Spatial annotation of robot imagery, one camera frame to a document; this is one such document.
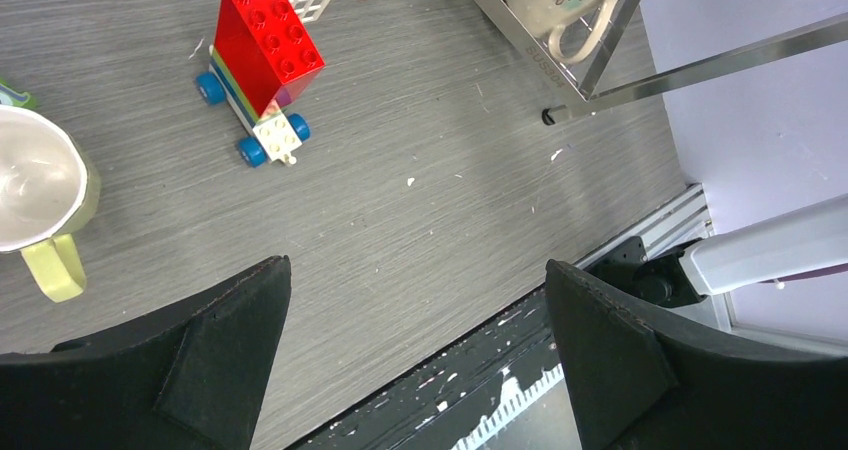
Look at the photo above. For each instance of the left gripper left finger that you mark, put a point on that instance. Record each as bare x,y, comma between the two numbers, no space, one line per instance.
189,375

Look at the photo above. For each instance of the pale yellow mug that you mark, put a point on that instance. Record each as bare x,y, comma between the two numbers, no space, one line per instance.
49,190

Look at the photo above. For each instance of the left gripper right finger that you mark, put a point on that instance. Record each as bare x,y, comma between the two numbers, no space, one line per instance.
642,377

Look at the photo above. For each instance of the red duplo block tower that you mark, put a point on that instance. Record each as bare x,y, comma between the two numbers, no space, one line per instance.
265,53

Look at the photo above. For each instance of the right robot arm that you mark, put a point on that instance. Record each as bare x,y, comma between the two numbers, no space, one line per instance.
806,243

